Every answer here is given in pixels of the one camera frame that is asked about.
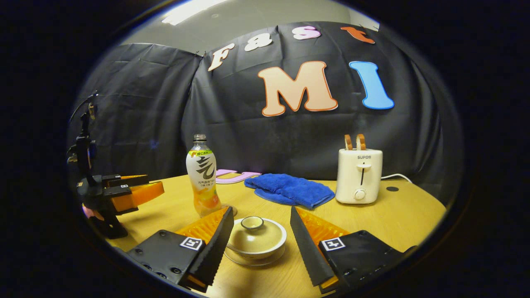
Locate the pink foam cutout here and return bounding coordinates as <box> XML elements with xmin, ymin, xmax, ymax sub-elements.
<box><xmin>215</xmin><ymin>169</ymin><xmax>262</xmax><ymax>184</ymax></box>

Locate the cream ceramic saucer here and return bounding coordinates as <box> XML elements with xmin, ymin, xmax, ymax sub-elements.
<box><xmin>224</xmin><ymin>246</ymin><xmax>286</xmax><ymax>267</ymax></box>

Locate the white toaster cable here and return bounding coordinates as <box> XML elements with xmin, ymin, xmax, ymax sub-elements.
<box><xmin>381</xmin><ymin>173</ymin><xmax>414</xmax><ymax>184</ymax></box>

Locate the black backdrop cloth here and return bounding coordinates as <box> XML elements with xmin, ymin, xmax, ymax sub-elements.
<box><xmin>72</xmin><ymin>21</ymin><xmax>462</xmax><ymax>207</ymax></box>

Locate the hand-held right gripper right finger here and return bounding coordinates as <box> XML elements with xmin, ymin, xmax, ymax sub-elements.
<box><xmin>290</xmin><ymin>206</ymin><xmax>408</xmax><ymax>294</ymax></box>

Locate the white toaster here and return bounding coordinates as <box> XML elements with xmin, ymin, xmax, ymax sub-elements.
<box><xmin>335</xmin><ymin>149</ymin><xmax>383</xmax><ymax>204</ymax></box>

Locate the cream teacup lid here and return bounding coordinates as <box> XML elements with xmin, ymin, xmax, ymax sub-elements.
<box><xmin>227</xmin><ymin>216</ymin><xmax>287</xmax><ymax>254</ymax></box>

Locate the blue towel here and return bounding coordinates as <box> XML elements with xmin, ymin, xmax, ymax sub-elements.
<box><xmin>244</xmin><ymin>173</ymin><xmax>335</xmax><ymax>209</ymax></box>

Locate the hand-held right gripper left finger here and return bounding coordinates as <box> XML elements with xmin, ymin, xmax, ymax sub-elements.
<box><xmin>126</xmin><ymin>206</ymin><xmax>234</xmax><ymax>293</ymax></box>

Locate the clear water bottle white label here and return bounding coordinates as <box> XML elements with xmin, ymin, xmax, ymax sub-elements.
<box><xmin>185</xmin><ymin>134</ymin><xmax>223</xmax><ymax>218</ymax></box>

